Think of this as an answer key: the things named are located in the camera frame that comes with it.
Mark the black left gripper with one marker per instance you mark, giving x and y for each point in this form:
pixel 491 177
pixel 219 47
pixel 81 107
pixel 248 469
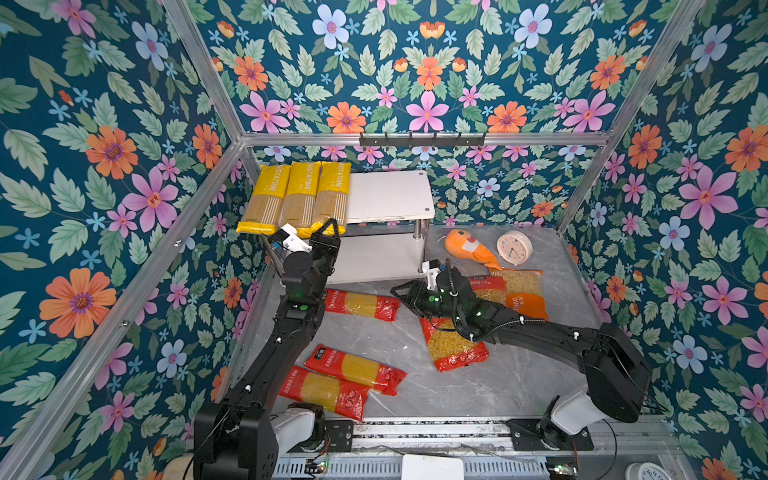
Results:
pixel 325 243

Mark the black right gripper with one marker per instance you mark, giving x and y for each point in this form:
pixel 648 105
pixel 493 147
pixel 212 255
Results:
pixel 417 289

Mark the yellow spaghetti pack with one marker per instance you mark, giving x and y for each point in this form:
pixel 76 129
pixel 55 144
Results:
pixel 299 201
pixel 265 205
pixel 332 196

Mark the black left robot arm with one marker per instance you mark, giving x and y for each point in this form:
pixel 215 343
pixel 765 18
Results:
pixel 237 438

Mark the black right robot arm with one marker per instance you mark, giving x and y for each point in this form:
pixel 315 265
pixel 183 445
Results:
pixel 617 375

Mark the white two-tier shelf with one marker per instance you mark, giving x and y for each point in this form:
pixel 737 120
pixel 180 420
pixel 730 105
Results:
pixel 388 217

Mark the red spaghetti pack rear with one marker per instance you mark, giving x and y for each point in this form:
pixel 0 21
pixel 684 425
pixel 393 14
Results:
pixel 383 308

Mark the red spaghetti pack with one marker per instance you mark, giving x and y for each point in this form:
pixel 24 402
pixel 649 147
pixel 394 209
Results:
pixel 338 396
pixel 380 377
pixel 383 308

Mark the orange fish plush toy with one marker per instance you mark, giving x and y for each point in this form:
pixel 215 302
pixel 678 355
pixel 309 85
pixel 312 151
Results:
pixel 462 245

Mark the red macaroni bag large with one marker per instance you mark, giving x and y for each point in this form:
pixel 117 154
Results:
pixel 447 349

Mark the red macaroni bag small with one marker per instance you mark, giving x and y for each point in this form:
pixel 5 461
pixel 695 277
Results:
pixel 491 288

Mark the red spaghetti pack middle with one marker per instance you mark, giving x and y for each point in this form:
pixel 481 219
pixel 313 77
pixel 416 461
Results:
pixel 380 377

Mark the pink round alarm clock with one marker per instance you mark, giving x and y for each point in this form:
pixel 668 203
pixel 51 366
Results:
pixel 515 247

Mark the orange macaroni bag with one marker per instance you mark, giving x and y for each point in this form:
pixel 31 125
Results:
pixel 522 291

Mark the red spaghetti pack front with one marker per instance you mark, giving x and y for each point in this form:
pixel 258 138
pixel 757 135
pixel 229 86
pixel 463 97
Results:
pixel 338 396

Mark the white box at bottom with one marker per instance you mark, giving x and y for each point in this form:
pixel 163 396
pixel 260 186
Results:
pixel 429 467

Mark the beige cushion bottom left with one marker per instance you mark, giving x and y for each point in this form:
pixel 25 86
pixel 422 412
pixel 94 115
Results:
pixel 180 468

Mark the white round device bottom right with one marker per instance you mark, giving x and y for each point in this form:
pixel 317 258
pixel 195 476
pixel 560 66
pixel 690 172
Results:
pixel 646 471

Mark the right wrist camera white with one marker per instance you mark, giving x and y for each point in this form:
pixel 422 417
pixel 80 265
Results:
pixel 431 270

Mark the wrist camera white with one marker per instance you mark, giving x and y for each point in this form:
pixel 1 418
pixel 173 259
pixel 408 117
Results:
pixel 431 270
pixel 287 237

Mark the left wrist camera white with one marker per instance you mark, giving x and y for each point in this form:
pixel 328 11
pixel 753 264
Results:
pixel 287 237

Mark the black hook rail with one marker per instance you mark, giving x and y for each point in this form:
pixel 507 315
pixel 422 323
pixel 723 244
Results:
pixel 411 139

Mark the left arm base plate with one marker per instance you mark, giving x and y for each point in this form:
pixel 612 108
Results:
pixel 336 436

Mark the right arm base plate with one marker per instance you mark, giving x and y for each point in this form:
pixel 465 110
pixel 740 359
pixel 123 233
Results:
pixel 537 434

